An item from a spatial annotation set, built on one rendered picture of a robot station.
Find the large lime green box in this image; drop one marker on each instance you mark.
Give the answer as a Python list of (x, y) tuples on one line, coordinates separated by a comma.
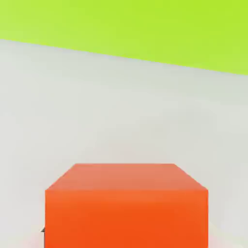
[(135, 25)]

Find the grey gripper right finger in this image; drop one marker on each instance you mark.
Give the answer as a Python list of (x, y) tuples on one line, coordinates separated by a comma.
[(219, 240)]

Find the small orange cube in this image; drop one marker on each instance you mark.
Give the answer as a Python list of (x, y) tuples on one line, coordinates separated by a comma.
[(126, 213)]

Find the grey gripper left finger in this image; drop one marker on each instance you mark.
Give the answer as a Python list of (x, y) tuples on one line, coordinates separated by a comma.
[(38, 240)]

